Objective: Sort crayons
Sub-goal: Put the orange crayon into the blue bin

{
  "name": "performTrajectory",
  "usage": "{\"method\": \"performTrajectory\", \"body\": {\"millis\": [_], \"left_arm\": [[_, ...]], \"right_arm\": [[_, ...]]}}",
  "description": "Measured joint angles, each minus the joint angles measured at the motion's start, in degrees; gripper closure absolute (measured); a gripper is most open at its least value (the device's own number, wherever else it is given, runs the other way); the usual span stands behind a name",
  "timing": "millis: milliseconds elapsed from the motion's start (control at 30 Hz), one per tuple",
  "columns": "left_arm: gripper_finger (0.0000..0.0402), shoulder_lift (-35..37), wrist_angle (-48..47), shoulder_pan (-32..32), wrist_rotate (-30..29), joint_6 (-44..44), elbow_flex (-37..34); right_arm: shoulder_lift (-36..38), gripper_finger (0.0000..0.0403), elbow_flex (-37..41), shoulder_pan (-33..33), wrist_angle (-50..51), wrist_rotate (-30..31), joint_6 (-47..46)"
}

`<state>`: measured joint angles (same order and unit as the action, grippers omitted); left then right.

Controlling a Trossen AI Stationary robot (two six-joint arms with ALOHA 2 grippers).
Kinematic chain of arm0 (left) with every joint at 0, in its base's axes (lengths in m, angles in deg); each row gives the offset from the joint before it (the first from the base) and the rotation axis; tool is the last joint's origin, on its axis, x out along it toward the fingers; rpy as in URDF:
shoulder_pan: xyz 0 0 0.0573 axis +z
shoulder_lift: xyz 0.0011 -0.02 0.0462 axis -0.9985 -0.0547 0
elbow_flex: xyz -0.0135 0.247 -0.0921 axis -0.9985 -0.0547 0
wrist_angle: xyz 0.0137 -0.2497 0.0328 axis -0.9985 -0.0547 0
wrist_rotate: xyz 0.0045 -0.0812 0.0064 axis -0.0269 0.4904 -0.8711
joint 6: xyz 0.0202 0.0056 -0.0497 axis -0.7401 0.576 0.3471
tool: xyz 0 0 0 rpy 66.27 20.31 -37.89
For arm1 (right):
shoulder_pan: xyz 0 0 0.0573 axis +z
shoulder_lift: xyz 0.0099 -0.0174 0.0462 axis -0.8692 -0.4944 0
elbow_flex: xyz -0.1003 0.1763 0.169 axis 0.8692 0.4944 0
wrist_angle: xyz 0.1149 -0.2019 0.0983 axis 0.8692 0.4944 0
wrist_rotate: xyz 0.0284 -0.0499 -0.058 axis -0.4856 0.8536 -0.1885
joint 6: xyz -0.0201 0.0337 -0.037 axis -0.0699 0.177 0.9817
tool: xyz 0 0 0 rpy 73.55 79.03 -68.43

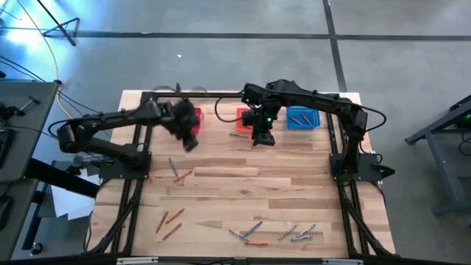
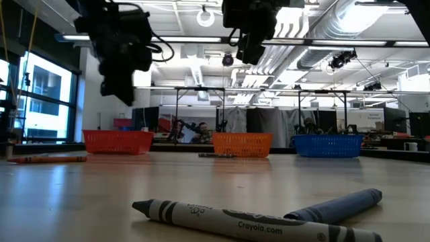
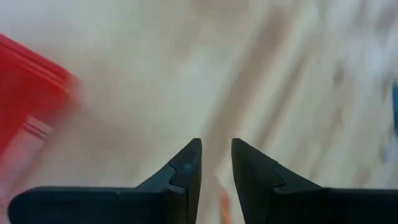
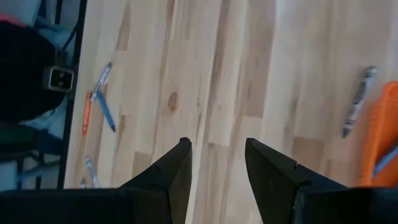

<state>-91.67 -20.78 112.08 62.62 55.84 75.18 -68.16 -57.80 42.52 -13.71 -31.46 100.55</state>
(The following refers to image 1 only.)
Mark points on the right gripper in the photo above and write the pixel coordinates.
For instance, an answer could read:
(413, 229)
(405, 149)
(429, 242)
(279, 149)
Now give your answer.
(265, 136)

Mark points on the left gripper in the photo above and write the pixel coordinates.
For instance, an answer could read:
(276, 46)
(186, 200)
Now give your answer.
(182, 119)

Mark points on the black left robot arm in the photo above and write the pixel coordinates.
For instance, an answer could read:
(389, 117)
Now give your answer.
(110, 117)

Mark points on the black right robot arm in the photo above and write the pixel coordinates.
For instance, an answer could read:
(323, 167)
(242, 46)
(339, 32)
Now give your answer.
(312, 99)

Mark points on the red plastic basket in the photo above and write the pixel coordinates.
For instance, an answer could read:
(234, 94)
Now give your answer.
(199, 127)

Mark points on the orange plastic basket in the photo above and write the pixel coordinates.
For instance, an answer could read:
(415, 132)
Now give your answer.
(239, 127)

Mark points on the blue plastic basket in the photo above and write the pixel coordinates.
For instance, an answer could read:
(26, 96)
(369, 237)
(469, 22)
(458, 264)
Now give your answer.
(314, 121)

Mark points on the black support beam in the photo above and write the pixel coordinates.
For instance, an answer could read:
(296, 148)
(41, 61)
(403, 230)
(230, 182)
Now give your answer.
(62, 179)

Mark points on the white paper sheet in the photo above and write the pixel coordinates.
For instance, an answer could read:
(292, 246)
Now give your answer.
(70, 206)

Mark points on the gray side table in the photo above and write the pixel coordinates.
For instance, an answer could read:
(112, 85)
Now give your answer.
(37, 147)
(14, 221)

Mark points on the black tripod stand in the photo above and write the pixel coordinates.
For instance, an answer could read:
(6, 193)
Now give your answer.
(59, 25)

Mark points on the black clamp tool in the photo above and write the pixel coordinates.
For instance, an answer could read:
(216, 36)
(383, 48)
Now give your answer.
(11, 110)

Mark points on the gray metal table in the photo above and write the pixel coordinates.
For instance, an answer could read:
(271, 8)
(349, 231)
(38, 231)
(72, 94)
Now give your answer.
(443, 169)

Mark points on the black caster wheel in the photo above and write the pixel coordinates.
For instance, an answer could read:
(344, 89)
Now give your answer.
(37, 248)

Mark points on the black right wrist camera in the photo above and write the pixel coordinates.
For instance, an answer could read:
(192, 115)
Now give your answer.
(249, 118)

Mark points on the black frame clamp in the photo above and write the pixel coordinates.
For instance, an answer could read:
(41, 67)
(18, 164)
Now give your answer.
(178, 88)

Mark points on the black aluminium table frame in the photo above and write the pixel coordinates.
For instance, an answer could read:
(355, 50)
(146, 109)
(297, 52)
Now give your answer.
(206, 95)

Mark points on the silver hinge bracket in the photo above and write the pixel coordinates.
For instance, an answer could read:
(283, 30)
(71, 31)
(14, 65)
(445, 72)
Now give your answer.
(342, 262)
(137, 261)

